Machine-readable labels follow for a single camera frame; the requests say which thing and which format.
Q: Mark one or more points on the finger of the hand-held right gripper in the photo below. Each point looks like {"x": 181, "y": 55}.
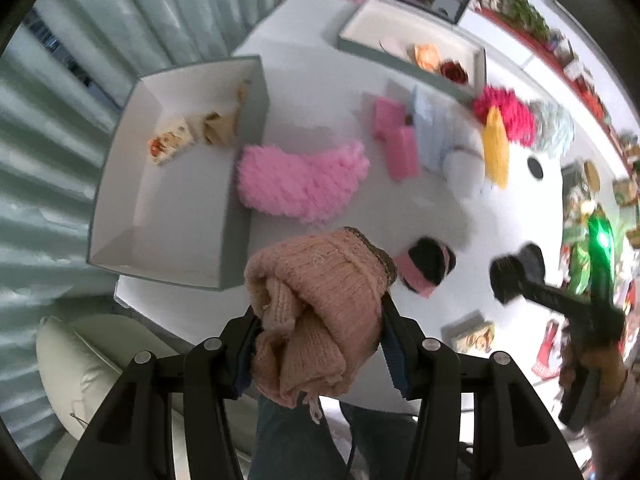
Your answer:
{"x": 531, "y": 260}
{"x": 507, "y": 277}

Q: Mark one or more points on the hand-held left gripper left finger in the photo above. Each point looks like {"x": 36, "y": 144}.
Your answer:
{"x": 244, "y": 360}

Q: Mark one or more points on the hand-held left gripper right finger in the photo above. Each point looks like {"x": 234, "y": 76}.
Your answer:
{"x": 393, "y": 355}

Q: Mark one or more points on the peach knitted cloth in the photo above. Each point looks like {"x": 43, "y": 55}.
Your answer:
{"x": 320, "y": 310}

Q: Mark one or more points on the white cloth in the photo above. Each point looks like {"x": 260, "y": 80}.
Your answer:
{"x": 465, "y": 175}

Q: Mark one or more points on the deep grey box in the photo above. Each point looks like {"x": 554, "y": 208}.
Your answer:
{"x": 165, "y": 200}

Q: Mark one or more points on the pink fluffy cloth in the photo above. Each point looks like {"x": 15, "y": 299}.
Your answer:
{"x": 300, "y": 180}

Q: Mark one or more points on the person's right forearm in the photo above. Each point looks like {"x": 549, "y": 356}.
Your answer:
{"x": 615, "y": 440}

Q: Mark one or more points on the person's right hand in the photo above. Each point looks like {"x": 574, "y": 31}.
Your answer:
{"x": 607, "y": 365}

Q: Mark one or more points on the pile of colourful toys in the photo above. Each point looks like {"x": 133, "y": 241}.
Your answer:
{"x": 580, "y": 230}

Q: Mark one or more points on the floral fabric pouch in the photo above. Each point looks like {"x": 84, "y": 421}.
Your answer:
{"x": 170, "y": 141}
{"x": 472, "y": 335}

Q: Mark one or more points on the black and pink headband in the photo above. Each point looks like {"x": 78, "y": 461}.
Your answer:
{"x": 425, "y": 265}

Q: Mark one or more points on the black round disc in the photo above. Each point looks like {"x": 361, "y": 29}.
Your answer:
{"x": 535, "y": 167}

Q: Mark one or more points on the person's jeans legs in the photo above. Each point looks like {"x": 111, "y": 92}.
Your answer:
{"x": 295, "y": 445}

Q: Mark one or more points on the yellow cloth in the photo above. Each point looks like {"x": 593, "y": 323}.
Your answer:
{"x": 496, "y": 150}

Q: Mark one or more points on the pale blue fluffy cloth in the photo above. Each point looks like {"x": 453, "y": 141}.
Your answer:
{"x": 552, "y": 127}

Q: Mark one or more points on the magenta fluffy cloth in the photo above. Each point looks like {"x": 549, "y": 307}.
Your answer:
{"x": 515, "y": 115}

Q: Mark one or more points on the cream cushion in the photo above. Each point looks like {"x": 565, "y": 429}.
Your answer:
{"x": 85, "y": 360}

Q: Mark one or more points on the light blue folded cloth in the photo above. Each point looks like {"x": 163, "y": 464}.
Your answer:
{"x": 431, "y": 127}

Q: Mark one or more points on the red fabric flower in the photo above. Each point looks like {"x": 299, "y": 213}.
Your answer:
{"x": 452, "y": 71}

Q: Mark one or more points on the orange fabric flower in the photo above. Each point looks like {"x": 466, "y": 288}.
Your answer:
{"x": 427, "y": 56}

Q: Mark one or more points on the beige crumpled cloth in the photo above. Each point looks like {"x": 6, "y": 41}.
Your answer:
{"x": 222, "y": 122}

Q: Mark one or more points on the green potted plant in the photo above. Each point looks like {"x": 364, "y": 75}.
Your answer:
{"x": 520, "y": 10}

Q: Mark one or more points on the pink round pad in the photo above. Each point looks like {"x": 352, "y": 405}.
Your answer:
{"x": 392, "y": 45}

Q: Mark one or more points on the shallow grey open box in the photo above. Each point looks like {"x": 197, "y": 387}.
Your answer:
{"x": 380, "y": 25}

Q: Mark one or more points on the pale green curtain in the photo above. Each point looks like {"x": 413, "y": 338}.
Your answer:
{"x": 100, "y": 60}

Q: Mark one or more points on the red-edged wall shelf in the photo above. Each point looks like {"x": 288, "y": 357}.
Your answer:
{"x": 575, "y": 75}

